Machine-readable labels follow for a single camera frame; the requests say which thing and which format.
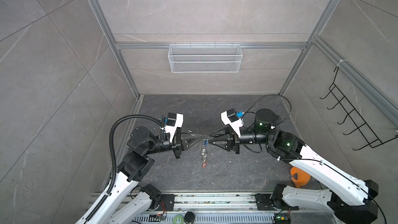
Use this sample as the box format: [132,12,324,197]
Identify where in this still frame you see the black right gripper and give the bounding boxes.
[209,122,273,155]

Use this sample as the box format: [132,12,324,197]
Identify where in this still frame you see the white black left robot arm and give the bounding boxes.
[78,127,207,224]

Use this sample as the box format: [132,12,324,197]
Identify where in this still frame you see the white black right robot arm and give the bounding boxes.
[209,108,380,224]

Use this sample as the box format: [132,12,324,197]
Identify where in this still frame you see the orange round toy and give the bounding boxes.
[290,167,311,188]

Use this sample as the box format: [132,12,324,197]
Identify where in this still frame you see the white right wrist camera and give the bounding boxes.
[221,108,244,138]

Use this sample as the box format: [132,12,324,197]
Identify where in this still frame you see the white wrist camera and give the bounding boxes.
[160,113,183,146]
[221,108,244,138]

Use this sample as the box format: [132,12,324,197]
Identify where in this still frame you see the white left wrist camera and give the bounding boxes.
[160,113,183,146]

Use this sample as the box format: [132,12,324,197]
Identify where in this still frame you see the black corrugated cable conduit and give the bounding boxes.
[83,114,164,223]

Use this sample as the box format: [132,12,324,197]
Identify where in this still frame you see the black camera cable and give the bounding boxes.
[242,94,293,127]

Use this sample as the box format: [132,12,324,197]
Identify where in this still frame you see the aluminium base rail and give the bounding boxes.
[107,191,339,224]

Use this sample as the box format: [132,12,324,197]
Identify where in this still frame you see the white wire mesh basket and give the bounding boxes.
[167,44,243,73]

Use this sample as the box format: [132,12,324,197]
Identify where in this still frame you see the black wire hook rack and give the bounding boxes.
[320,67,398,151]

